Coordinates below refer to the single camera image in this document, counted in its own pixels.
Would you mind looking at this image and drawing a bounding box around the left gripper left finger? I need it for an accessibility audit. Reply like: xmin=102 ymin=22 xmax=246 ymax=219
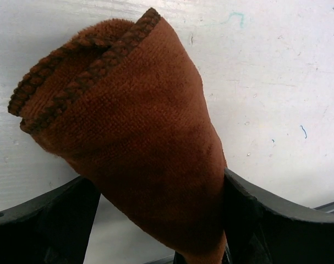
xmin=0 ymin=177 xmax=101 ymax=264

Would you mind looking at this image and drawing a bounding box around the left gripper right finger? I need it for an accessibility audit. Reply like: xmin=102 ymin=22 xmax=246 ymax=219
xmin=223 ymin=169 xmax=334 ymax=263

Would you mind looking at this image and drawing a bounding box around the brown towel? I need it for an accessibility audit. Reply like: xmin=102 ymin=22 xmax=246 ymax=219
xmin=8 ymin=8 xmax=227 ymax=263

